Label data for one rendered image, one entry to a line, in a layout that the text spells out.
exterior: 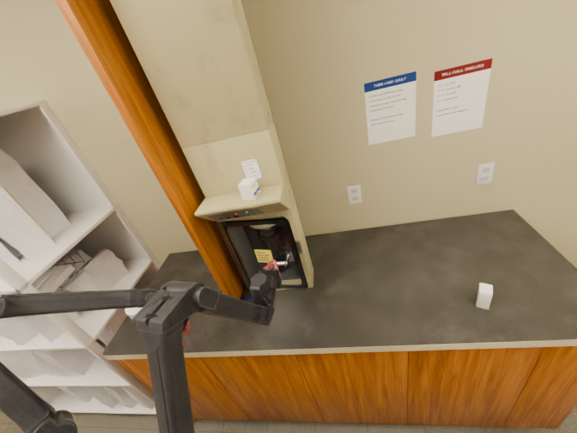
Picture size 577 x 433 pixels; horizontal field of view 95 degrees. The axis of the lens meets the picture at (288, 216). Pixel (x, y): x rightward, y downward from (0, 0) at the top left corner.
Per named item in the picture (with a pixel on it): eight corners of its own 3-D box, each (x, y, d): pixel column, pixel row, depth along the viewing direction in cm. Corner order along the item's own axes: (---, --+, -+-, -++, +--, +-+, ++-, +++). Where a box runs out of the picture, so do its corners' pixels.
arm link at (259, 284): (246, 321, 91) (270, 324, 88) (234, 301, 84) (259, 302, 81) (258, 293, 100) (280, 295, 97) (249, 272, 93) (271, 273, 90)
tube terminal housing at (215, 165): (259, 258, 154) (206, 127, 113) (314, 252, 147) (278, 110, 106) (251, 292, 134) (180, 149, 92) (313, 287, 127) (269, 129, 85)
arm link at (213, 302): (154, 305, 56) (195, 309, 53) (162, 278, 59) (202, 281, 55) (247, 324, 92) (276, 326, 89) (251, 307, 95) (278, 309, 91)
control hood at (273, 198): (214, 217, 109) (204, 197, 103) (290, 206, 102) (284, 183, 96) (204, 235, 99) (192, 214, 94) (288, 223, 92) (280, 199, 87)
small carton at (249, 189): (248, 192, 97) (243, 178, 93) (261, 192, 95) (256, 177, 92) (243, 200, 93) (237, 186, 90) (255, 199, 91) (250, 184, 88)
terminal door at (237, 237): (249, 286, 131) (218, 222, 109) (309, 288, 121) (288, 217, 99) (248, 288, 130) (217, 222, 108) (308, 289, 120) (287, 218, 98)
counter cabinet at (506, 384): (221, 332, 232) (172, 258, 184) (484, 318, 188) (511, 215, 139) (191, 424, 178) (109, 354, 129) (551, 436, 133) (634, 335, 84)
